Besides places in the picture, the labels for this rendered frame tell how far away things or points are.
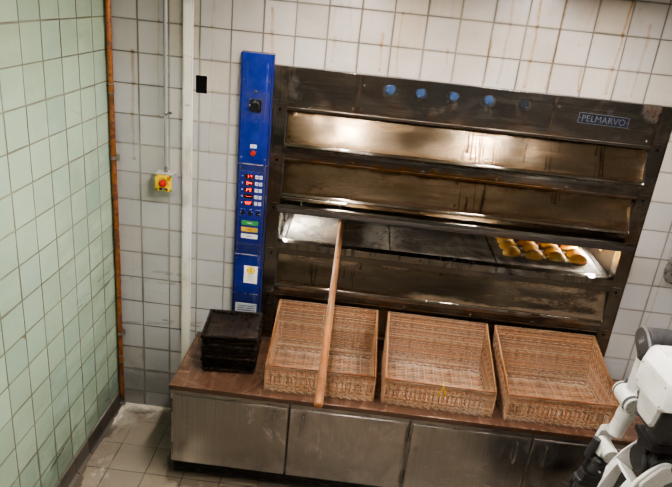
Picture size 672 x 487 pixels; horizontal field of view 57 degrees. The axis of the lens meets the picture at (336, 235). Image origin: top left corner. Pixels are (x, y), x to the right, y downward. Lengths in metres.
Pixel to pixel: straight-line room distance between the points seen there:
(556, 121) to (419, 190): 0.74
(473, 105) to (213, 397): 1.93
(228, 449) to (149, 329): 0.87
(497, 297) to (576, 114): 1.03
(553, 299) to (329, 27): 1.85
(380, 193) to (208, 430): 1.50
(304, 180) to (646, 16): 1.77
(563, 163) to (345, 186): 1.09
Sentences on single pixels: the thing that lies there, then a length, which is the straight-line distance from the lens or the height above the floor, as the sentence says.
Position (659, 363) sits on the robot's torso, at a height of 1.34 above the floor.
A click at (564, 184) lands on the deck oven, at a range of 3.33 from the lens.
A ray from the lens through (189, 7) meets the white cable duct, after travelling 3.18.
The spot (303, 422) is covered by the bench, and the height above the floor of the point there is 0.46.
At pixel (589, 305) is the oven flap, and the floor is 1.02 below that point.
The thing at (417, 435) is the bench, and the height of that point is 0.46.
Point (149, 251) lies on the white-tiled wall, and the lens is 3.56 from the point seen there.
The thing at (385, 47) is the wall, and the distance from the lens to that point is 3.08.
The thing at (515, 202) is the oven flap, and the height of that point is 1.54.
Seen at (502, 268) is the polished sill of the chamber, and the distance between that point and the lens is 3.42.
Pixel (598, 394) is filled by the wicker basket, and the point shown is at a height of 0.63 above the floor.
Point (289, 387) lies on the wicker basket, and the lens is 3.18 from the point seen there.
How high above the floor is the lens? 2.46
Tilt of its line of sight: 21 degrees down
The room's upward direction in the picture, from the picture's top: 6 degrees clockwise
